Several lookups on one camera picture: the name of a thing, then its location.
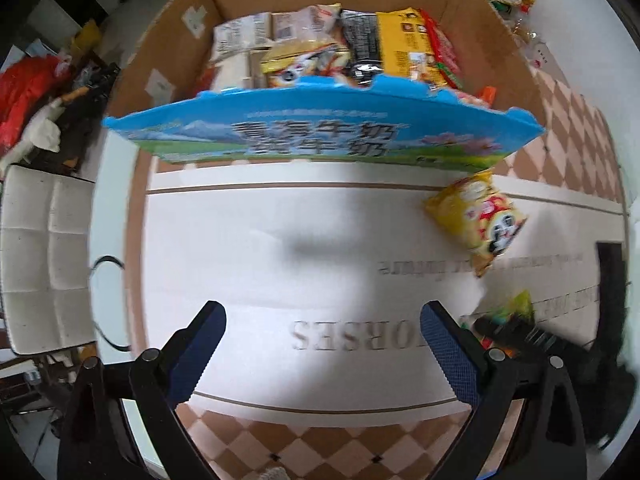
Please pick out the orange snack packet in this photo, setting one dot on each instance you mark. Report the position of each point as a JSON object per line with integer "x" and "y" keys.
{"x": 485, "y": 95}

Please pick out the gold panda snack packet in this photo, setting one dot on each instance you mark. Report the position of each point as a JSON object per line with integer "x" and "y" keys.
{"x": 305, "y": 62}

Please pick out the blue printed cardboard box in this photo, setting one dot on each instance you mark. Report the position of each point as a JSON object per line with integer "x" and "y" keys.
{"x": 310, "y": 125}

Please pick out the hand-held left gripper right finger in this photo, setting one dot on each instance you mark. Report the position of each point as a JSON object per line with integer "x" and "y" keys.
{"x": 450, "y": 355}

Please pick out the yellow bin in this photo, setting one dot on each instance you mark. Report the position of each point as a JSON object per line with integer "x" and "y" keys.
{"x": 89, "y": 35}

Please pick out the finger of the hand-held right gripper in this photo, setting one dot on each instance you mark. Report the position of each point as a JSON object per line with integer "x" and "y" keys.
{"x": 525, "y": 337}

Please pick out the red plastic bag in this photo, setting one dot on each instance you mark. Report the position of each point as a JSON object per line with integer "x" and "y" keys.
{"x": 25, "y": 95}

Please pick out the yellow panda snack packet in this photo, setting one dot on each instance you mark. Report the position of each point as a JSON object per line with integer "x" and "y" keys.
{"x": 480, "y": 220}

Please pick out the beige snack packet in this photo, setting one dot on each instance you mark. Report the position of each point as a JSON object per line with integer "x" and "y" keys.
{"x": 240, "y": 35}

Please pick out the black snack packet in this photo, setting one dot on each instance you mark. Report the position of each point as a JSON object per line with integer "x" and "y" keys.
{"x": 362, "y": 45}

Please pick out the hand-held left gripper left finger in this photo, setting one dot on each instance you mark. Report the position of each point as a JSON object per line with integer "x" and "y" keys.
{"x": 197, "y": 355}

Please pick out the white cabinet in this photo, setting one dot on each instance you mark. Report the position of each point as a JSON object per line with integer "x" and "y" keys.
{"x": 65, "y": 7}

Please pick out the white snack packet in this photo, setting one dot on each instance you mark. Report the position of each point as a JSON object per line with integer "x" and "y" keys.
{"x": 235, "y": 72}

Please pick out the clear snack packet yellow edge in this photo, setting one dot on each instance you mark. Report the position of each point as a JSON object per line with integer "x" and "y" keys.
{"x": 305, "y": 22}

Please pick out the red snack packet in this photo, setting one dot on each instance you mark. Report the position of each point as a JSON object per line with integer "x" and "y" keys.
{"x": 442, "y": 47}

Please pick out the white padded chair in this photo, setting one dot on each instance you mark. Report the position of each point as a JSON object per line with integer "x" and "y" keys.
{"x": 45, "y": 260}

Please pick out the large yellow snack packet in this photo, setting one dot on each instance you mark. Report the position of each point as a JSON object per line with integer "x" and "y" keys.
{"x": 400, "y": 45}

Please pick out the green colourful snack packet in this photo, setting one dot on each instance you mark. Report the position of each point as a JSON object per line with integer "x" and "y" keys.
{"x": 520, "y": 305}

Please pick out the white goose plush toy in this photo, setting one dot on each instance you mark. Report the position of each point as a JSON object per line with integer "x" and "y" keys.
{"x": 40, "y": 132}

